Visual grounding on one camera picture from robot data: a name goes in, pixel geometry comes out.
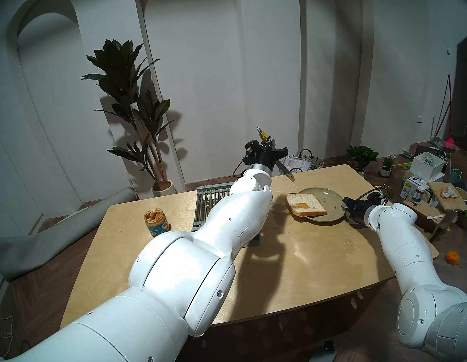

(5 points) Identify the tall potted plant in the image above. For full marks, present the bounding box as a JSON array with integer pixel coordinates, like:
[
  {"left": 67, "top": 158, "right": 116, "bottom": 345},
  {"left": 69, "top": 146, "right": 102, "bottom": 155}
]
[{"left": 76, "top": 31, "right": 185, "bottom": 205}]

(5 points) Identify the red handled broom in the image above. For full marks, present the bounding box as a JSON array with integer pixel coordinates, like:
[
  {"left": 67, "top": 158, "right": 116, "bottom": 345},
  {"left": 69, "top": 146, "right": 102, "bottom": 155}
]
[{"left": 425, "top": 74, "right": 461, "bottom": 149}]

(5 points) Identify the orange ball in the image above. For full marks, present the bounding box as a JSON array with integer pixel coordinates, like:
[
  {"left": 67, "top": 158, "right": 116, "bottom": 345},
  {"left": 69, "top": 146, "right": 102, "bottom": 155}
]
[{"left": 444, "top": 250, "right": 462, "bottom": 269}]

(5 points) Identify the brown cardboard box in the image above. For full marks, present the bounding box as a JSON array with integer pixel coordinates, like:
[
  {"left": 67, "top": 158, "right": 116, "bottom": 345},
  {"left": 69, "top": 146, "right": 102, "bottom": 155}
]
[{"left": 404, "top": 192, "right": 449, "bottom": 243}]

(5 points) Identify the tiny potted plant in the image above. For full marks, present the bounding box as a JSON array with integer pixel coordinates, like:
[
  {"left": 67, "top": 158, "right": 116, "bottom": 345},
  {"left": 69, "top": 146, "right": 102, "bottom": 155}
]
[{"left": 377, "top": 156, "right": 395, "bottom": 178}]

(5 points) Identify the grey dish rack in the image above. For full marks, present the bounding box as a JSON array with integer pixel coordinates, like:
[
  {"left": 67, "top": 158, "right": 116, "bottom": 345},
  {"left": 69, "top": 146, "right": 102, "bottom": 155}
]
[{"left": 186, "top": 179, "right": 263, "bottom": 256}]

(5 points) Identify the peanut butter jar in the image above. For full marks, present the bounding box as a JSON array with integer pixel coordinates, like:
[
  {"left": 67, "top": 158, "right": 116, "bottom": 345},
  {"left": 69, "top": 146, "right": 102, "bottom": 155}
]
[{"left": 143, "top": 207, "right": 171, "bottom": 238}]

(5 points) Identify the green ceramic plate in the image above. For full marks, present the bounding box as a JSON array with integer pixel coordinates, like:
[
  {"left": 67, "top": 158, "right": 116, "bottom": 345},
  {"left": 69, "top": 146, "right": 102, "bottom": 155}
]
[{"left": 297, "top": 183, "right": 349, "bottom": 227}]

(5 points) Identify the white printed carton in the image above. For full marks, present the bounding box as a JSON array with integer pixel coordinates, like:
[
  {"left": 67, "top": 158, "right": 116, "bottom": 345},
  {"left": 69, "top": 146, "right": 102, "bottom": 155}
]
[{"left": 398, "top": 175, "right": 428, "bottom": 203}]

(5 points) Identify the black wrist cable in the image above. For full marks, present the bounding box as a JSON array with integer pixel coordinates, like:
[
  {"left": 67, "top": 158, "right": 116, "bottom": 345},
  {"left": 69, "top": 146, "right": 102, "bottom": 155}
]
[
  {"left": 231, "top": 158, "right": 255, "bottom": 180},
  {"left": 358, "top": 185, "right": 393, "bottom": 211}
]

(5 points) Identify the wooden board stool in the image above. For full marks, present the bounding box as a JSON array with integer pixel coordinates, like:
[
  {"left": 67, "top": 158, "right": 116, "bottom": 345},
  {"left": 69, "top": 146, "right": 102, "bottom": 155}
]
[{"left": 428, "top": 177, "right": 467, "bottom": 216}]

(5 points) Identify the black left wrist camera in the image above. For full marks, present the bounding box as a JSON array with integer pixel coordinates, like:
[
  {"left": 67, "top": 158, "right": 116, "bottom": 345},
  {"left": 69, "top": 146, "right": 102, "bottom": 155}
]
[{"left": 242, "top": 139, "right": 262, "bottom": 158}]

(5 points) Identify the woven basket with handle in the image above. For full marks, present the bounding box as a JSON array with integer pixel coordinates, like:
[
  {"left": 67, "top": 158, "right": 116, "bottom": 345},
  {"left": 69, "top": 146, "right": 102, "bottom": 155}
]
[{"left": 279, "top": 147, "right": 325, "bottom": 175}]

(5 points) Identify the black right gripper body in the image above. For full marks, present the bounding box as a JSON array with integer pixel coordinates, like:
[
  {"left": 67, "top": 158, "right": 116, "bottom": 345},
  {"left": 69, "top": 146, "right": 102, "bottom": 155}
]
[{"left": 347, "top": 198, "right": 372, "bottom": 228}]

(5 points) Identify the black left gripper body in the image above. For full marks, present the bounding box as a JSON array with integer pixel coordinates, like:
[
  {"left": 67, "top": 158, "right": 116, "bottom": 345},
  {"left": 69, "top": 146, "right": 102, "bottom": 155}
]
[{"left": 242, "top": 146, "right": 282, "bottom": 179}]

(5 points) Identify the yellow handled butter knife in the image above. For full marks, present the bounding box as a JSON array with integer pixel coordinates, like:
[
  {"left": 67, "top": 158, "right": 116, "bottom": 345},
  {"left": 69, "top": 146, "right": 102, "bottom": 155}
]
[{"left": 256, "top": 123, "right": 296, "bottom": 186}]

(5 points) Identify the white open box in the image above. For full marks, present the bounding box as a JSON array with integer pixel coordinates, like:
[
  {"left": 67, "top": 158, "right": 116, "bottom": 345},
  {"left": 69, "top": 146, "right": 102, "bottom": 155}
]
[{"left": 408, "top": 150, "right": 448, "bottom": 185}]

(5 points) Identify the small leafy potted plant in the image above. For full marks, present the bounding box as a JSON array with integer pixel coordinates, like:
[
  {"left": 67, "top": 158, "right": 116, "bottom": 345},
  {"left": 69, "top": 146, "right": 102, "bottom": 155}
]
[{"left": 345, "top": 142, "right": 382, "bottom": 177}]

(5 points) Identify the rolled grey mat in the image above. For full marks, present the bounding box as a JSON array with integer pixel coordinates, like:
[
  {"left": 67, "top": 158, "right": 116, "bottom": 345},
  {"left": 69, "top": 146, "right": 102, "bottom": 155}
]
[{"left": 0, "top": 186, "right": 146, "bottom": 283}]

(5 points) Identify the slice of white bread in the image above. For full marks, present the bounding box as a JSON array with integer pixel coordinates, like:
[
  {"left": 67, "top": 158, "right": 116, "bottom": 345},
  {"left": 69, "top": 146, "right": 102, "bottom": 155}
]
[{"left": 285, "top": 188, "right": 328, "bottom": 221}]

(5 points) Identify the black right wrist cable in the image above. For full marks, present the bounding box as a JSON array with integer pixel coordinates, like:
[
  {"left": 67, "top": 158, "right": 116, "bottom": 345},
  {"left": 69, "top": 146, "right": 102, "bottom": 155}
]
[{"left": 358, "top": 185, "right": 393, "bottom": 211}]

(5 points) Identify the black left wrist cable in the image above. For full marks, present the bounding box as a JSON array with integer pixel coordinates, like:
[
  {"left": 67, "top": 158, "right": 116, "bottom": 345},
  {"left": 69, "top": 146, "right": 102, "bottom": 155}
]
[{"left": 231, "top": 158, "right": 255, "bottom": 180}]

